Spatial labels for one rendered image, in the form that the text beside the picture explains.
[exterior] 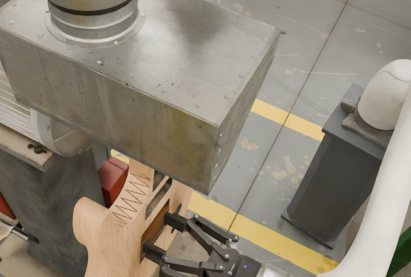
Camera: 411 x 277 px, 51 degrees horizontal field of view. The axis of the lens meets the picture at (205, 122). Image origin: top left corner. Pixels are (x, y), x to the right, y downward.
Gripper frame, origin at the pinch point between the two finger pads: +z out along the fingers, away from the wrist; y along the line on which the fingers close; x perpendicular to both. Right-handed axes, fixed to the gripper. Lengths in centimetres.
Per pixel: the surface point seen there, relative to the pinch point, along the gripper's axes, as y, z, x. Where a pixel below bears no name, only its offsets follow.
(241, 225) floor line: 80, -6, -96
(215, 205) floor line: 83, 10, -95
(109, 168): 36, 37, -41
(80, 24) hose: -9.4, 7.5, 45.9
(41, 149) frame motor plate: 1.4, 27.8, 4.8
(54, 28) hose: -9.0, 11.5, 43.7
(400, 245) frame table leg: 48, -53, -27
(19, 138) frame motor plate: 1.6, 33.9, 4.2
